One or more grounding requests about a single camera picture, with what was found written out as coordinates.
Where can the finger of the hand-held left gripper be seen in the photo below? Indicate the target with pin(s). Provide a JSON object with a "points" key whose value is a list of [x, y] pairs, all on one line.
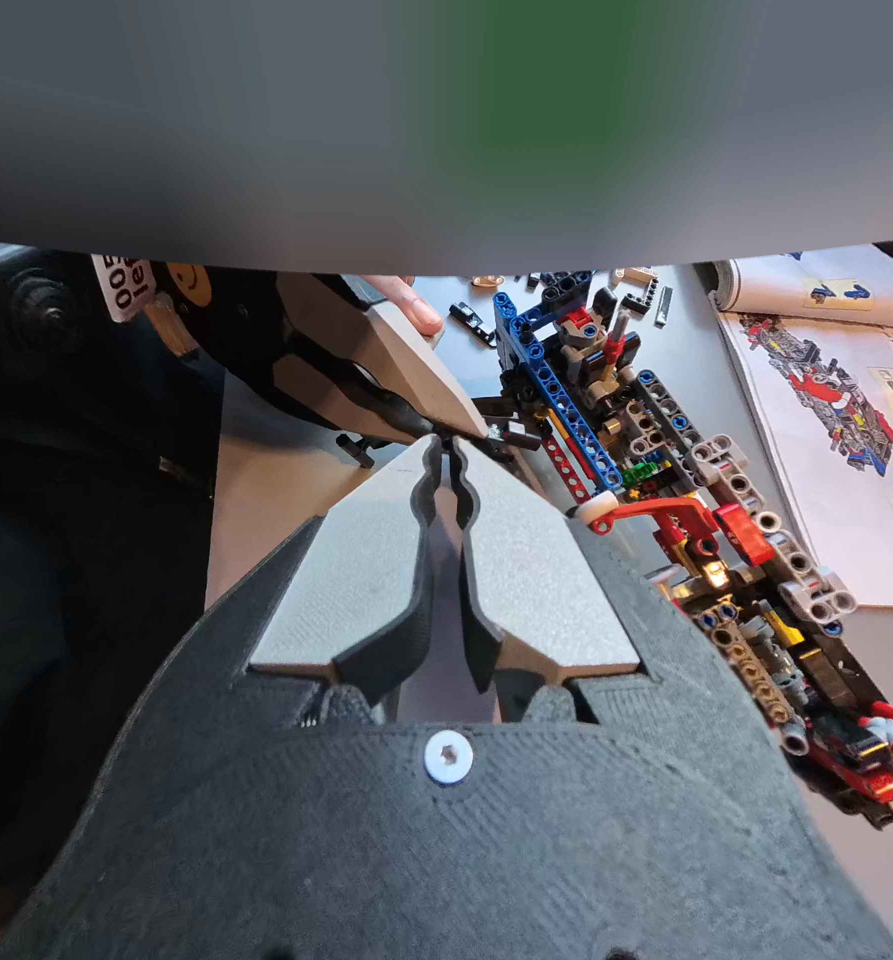
{"points": [[416, 367], [326, 390]]}

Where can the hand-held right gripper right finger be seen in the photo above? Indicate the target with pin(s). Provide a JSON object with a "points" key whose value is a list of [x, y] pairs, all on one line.
{"points": [[544, 592]]}

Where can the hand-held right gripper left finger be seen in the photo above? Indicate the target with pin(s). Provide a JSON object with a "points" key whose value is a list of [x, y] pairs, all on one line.
{"points": [[341, 592]]}

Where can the small black stickered panel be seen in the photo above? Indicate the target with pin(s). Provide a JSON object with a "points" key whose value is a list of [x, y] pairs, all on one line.
{"points": [[518, 433]]}

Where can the toy brick car chassis model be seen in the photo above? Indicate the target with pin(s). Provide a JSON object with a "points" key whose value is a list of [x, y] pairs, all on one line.
{"points": [[641, 450]]}

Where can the grey desk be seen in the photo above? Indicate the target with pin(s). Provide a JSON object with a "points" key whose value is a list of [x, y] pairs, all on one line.
{"points": [[266, 487]]}

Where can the person's left hand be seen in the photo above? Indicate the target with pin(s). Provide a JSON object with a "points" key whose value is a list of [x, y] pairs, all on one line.
{"points": [[409, 304]]}

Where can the small black connector piece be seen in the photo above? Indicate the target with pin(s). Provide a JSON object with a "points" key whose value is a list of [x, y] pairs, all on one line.
{"points": [[356, 448]]}

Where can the small black stickered piece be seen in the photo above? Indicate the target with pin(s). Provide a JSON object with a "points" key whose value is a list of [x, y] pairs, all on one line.
{"points": [[473, 320]]}

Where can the beige toy beam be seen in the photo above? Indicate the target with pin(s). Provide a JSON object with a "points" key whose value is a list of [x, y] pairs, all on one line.
{"points": [[634, 276], [486, 281]]}

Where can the pile of loose toy pieces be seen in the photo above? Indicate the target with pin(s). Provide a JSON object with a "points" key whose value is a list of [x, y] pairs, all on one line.
{"points": [[559, 283]]}

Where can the black angled toy beam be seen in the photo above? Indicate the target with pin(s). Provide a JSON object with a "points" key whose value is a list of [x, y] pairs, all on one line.
{"points": [[641, 298]]}

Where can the dark grey toy bar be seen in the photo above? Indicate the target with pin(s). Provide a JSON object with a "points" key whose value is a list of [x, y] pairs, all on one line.
{"points": [[665, 307]]}

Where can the person's black jacket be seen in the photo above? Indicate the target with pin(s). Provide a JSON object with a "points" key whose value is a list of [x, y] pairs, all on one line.
{"points": [[79, 600]]}

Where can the building instruction booklet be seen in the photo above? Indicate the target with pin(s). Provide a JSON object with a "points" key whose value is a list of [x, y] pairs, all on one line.
{"points": [[829, 420]]}

